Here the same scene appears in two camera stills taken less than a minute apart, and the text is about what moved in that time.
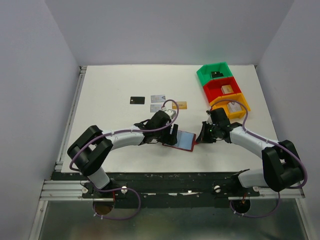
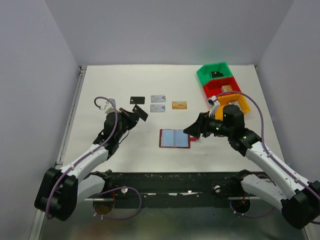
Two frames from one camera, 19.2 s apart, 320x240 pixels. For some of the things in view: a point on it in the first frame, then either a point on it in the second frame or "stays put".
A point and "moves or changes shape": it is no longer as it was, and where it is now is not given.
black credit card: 137,100 stays put
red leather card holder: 185,141 moves or changes shape
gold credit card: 182,105 stays put
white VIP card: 155,108 stays put
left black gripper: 170,139 to 132,117
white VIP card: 158,99 stays put
